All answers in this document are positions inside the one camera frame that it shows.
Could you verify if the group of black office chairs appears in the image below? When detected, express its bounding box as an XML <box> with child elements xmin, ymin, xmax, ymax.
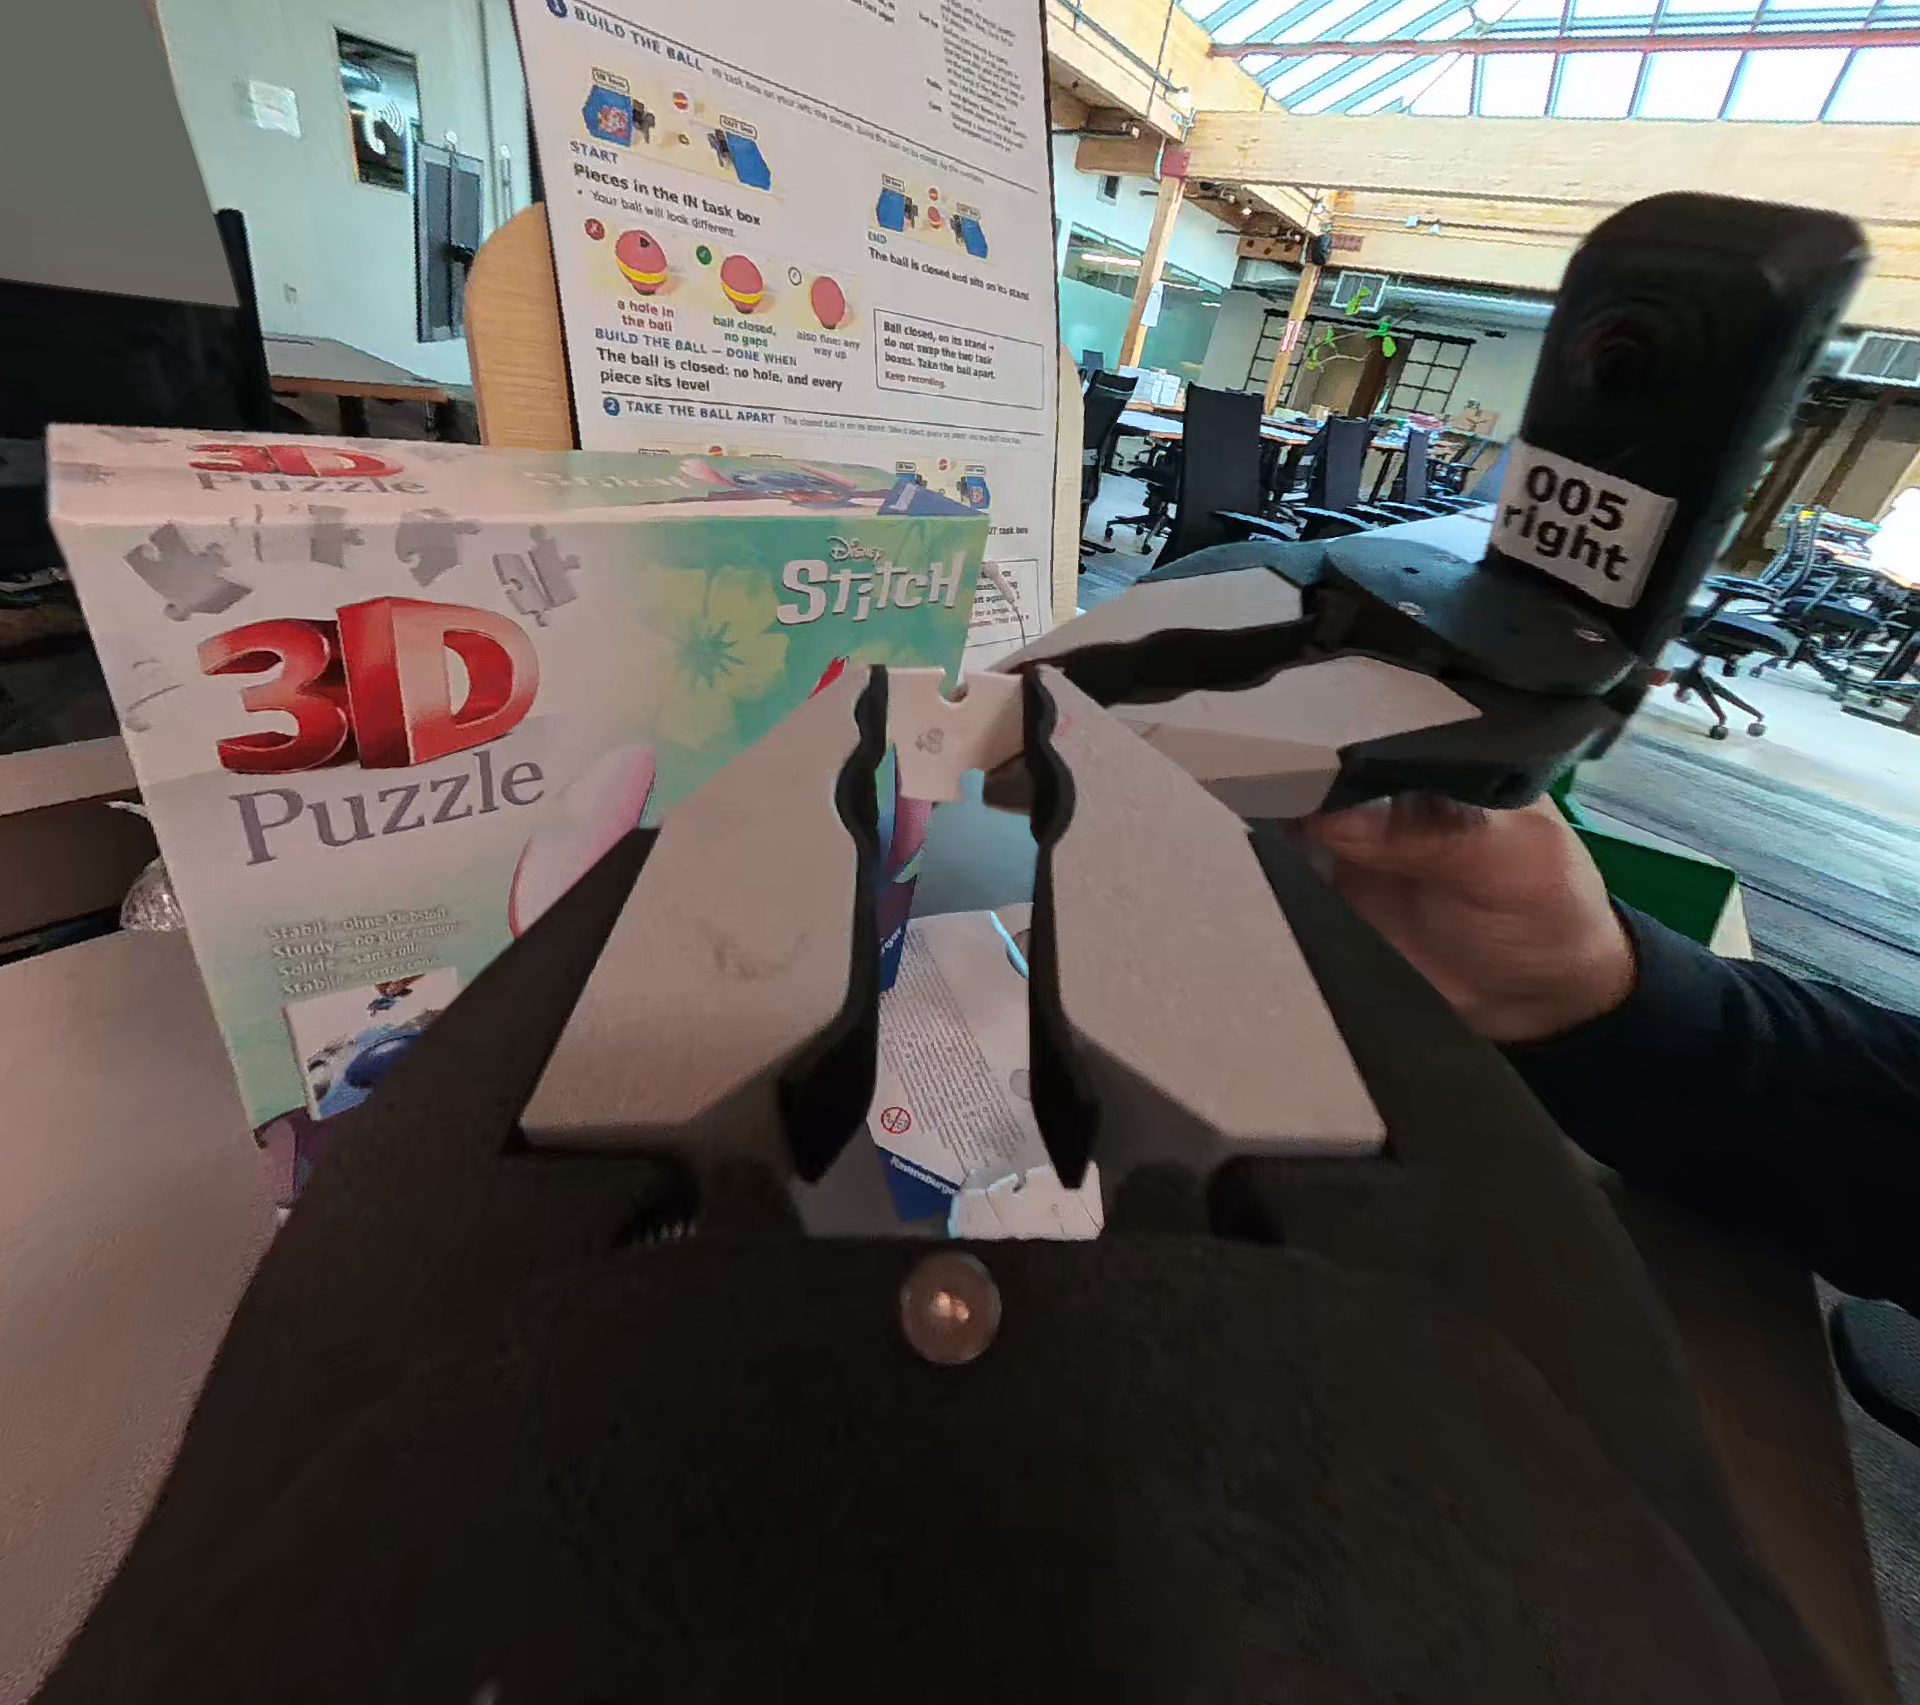
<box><xmin>1078</xmin><ymin>368</ymin><xmax>1920</xmax><ymax>749</ymax></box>

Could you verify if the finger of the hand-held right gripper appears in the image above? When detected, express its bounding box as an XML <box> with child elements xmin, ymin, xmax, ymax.
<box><xmin>1114</xmin><ymin>657</ymin><xmax>1486</xmax><ymax>825</ymax></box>
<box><xmin>989</xmin><ymin>564</ymin><xmax>1328</xmax><ymax>713</ymax></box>

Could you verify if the green plastic bin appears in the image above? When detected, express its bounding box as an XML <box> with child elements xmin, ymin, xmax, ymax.
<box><xmin>1551</xmin><ymin>780</ymin><xmax>1741</xmax><ymax>949</ymax></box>

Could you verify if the person's right hand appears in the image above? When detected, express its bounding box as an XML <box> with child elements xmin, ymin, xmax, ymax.
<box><xmin>1306</xmin><ymin>802</ymin><xmax>1636</xmax><ymax>1047</ymax></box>

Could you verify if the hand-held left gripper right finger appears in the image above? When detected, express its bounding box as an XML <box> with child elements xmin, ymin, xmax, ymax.
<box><xmin>1022</xmin><ymin>664</ymin><xmax>1387</xmax><ymax>1193</ymax></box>

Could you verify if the person's right forearm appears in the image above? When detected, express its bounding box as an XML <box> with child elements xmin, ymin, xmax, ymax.
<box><xmin>1475</xmin><ymin>902</ymin><xmax>1920</xmax><ymax>1324</ymax></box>

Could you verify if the white puzzle piece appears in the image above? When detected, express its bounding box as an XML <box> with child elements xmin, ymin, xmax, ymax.
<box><xmin>882</xmin><ymin>664</ymin><xmax>1040</xmax><ymax>809</ymax></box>

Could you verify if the colourful cardboard puzzle box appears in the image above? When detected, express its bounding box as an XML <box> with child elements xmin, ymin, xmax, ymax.
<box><xmin>44</xmin><ymin>421</ymin><xmax>996</xmax><ymax>1212</ymax></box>

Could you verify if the green plant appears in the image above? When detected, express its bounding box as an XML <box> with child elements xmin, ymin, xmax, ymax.
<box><xmin>1306</xmin><ymin>296</ymin><xmax>1412</xmax><ymax>387</ymax></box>

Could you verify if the white paper leaflet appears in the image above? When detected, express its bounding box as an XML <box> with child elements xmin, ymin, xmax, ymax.
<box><xmin>868</xmin><ymin>902</ymin><xmax>1106</xmax><ymax>1242</ymax></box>

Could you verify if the instruction sheet board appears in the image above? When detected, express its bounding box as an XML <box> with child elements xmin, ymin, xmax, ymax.
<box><xmin>460</xmin><ymin>0</ymin><xmax>1088</xmax><ymax>664</ymax></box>

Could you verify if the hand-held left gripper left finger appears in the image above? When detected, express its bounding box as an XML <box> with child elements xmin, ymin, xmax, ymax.
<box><xmin>516</xmin><ymin>664</ymin><xmax>888</xmax><ymax>1184</ymax></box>

